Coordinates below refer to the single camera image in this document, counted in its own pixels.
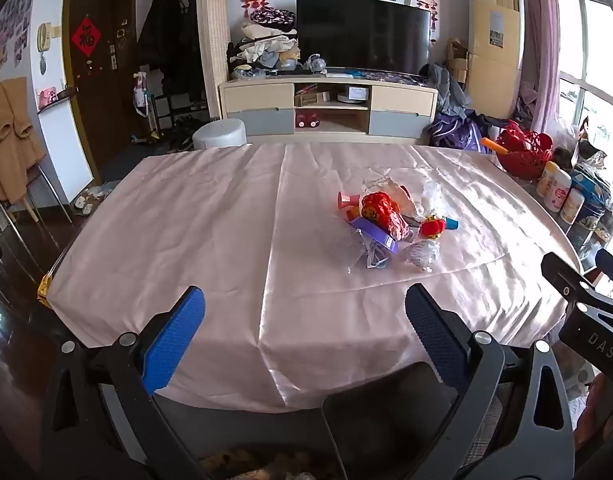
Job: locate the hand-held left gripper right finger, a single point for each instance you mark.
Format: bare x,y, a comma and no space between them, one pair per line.
436,335

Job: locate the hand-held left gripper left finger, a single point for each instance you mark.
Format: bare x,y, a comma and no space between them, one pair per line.
175,340

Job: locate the white printed wrapper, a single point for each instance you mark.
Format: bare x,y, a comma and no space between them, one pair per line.
421,254

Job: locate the clear plastic bag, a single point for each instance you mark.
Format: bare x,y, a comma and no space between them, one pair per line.
371,256

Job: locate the small red foil wrapper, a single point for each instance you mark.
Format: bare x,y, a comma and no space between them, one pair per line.
432,226

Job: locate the small blue tube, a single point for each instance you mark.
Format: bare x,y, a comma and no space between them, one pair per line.
451,223

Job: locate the purple packet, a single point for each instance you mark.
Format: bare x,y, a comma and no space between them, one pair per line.
374,234

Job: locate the clear crinkled plastic sheet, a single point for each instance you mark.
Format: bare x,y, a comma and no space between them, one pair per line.
386,185

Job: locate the coral plastic tube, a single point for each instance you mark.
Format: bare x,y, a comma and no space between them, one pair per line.
347,202

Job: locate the person's right hand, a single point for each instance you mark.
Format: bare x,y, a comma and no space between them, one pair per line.
604,420

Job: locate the blue patterned tin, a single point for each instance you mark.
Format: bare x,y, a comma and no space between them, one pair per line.
594,200

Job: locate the white canister brown label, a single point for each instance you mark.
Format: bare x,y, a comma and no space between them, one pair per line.
571,206

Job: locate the white canister pink label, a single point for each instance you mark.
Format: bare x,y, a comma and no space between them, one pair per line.
557,189
545,176

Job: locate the pink satin tablecloth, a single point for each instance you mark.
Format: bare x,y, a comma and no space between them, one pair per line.
236,240

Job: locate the red plastic basket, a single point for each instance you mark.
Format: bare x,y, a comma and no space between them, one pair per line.
524,152

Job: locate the yellow table corner clip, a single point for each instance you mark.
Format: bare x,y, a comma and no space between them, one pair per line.
44,290

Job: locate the orange foam toy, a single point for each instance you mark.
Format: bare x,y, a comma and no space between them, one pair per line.
494,146

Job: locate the brown fuzzy garment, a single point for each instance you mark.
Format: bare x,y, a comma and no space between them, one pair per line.
266,465

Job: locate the pair of slippers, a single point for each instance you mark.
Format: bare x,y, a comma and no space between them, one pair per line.
89,201

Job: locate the purple bag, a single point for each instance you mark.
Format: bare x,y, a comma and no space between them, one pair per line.
454,132

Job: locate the grey round stool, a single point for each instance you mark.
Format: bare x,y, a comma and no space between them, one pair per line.
219,132

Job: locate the large window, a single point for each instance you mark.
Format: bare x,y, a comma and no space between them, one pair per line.
591,55

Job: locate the blue grey clothes heap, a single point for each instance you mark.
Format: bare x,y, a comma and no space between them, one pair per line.
449,92

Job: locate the children's scooter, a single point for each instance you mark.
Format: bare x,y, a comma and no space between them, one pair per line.
146,110

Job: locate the standing beige air conditioner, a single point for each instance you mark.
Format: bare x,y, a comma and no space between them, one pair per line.
494,50

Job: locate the pink curtain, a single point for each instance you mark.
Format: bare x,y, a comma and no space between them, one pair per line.
539,40

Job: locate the cardboard boxes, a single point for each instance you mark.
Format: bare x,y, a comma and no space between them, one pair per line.
456,60

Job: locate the red toy car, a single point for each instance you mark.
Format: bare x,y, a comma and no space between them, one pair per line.
307,119

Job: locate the beige grey television cabinet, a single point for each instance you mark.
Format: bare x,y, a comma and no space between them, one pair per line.
256,97

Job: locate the tan hanging robe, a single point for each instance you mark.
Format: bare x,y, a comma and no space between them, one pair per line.
11,135

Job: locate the dark brown door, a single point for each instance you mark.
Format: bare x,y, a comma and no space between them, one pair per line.
99,85

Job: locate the pink toy on shelf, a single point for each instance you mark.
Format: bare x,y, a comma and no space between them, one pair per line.
47,96

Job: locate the pile of clothes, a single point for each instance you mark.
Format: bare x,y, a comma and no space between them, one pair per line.
266,50

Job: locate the black hanging coats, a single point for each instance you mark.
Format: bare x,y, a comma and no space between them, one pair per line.
169,35

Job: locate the beige folding screen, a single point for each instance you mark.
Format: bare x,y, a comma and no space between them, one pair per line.
212,35

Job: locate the black flat television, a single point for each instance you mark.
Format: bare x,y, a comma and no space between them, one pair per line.
362,32

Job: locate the red diamond door decoration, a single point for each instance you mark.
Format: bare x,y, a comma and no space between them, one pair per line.
85,37

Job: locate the dark patterned cushion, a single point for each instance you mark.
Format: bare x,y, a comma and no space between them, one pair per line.
272,16

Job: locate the white wall intercom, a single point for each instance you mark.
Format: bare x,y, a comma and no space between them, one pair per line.
44,37

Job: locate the wall photo collage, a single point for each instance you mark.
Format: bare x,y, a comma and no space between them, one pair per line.
6,35

